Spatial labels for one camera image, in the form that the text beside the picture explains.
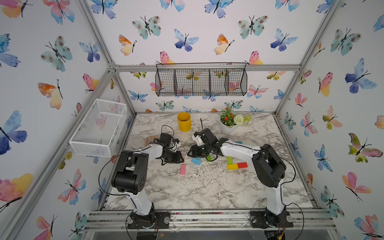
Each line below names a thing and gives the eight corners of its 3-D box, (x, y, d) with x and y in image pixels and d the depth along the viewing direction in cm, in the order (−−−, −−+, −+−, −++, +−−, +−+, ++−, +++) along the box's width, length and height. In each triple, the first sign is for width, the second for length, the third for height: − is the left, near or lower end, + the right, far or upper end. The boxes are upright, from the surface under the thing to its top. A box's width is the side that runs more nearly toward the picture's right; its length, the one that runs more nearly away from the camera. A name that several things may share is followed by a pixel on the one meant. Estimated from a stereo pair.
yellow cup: (178, 131, 111) (176, 122, 103) (179, 121, 118) (177, 112, 110) (191, 131, 111) (190, 122, 103) (191, 121, 118) (191, 112, 110)
